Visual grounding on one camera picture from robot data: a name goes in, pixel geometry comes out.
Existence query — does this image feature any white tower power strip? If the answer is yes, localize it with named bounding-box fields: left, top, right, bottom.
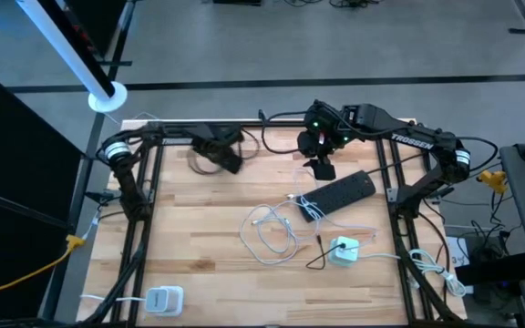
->
left=145, top=285, right=185, bottom=318

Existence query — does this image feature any white bundled power cord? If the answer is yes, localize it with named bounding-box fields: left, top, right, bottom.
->
left=357, top=248, right=468, bottom=298

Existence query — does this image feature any thin black charger cable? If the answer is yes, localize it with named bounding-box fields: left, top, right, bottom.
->
left=305, top=233, right=348, bottom=271

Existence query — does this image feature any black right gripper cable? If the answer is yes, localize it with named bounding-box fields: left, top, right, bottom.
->
left=259, top=110, right=312, bottom=156

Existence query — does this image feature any black partition panel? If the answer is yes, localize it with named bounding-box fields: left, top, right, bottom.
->
left=38, top=0, right=136, bottom=99
left=0, top=58, right=88, bottom=323

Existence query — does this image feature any yellow extension cord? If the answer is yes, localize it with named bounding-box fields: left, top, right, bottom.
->
left=0, top=233, right=87, bottom=297

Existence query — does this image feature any pale green cube power strip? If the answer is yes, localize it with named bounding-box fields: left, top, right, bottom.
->
left=327, top=235, right=361, bottom=268

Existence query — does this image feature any white paper sheet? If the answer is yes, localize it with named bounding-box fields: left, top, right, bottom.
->
left=447, top=236, right=472, bottom=269

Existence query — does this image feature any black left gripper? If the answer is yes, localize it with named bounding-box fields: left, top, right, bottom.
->
left=191, top=129, right=245, bottom=177

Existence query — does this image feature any black power strip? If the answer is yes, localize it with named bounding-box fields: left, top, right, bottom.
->
left=295, top=169, right=377, bottom=223

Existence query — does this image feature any yellow power plug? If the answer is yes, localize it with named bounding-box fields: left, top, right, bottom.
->
left=476, top=169, right=509, bottom=195

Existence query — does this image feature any white tower strip cord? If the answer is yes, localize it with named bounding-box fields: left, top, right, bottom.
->
left=78, top=205, right=149, bottom=303

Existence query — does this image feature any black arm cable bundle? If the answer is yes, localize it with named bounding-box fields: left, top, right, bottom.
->
left=77, top=213, right=149, bottom=325
left=396, top=213, right=464, bottom=325

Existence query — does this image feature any white pole with round base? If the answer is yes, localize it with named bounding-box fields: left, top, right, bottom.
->
left=15, top=0, right=129, bottom=114

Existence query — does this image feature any black power strip cord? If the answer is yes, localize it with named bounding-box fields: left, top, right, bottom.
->
left=365, top=152, right=427, bottom=176

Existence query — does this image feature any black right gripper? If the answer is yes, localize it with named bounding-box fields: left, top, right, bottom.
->
left=296, top=129, right=339, bottom=181

